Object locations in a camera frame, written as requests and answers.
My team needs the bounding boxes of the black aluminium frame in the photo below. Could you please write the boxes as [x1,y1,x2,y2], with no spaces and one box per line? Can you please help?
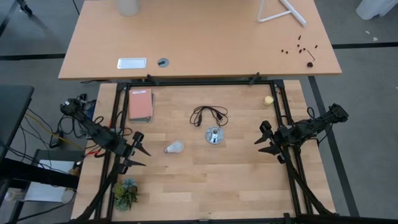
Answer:
[70,79,398,224]

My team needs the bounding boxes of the small green succulent plant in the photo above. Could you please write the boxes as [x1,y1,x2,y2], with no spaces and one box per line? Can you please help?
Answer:
[112,177,140,212]

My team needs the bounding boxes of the white tube stand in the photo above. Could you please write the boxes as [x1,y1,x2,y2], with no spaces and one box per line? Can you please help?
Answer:
[257,0,308,27]

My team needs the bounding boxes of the black power adapter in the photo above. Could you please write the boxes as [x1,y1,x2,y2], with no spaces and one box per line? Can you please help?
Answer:
[49,130,65,149]

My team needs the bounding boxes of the black side table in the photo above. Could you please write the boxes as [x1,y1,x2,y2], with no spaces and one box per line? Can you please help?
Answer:
[0,85,35,162]

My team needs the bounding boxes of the black cable bundle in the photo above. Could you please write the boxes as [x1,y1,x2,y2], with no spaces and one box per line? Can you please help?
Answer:
[57,92,97,138]

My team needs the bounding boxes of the white box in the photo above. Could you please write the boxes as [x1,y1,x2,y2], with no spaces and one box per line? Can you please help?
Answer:
[24,159,75,203]

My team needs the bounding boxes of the black stand leg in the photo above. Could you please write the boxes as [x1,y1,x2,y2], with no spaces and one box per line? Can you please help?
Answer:
[15,0,34,17]

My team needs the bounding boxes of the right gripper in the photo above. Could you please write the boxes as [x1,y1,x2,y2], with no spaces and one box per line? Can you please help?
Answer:
[254,120,295,165]

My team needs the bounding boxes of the black desk clamp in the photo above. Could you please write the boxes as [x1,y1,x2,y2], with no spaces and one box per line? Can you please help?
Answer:
[248,72,261,86]
[146,73,160,86]

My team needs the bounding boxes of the pink notebook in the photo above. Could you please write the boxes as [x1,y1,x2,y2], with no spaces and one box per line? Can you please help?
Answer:
[128,88,154,119]

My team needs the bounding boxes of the black metal beam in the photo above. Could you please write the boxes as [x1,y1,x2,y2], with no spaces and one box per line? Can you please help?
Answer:
[0,157,79,190]

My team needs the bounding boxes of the beige wooden desk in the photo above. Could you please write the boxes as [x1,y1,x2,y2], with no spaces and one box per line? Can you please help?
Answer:
[58,0,343,81]

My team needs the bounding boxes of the translucent plastic cup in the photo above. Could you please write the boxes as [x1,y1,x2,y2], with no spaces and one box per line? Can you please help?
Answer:
[115,0,140,17]

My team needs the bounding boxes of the white lightbulb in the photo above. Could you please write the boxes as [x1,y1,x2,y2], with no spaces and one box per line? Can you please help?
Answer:
[164,140,185,154]

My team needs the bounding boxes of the black lamp power cord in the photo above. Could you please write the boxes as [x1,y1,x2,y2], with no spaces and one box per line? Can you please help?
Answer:
[189,105,229,128]

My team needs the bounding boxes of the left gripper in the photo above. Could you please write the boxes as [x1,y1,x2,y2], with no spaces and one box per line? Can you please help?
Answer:
[116,131,152,175]

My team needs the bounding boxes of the silver rectangular desk plate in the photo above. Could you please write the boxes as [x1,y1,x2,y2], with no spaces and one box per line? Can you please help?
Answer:
[116,57,147,70]

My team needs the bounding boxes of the chrome lamp socket base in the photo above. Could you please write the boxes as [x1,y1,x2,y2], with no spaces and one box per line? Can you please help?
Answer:
[205,126,224,145]

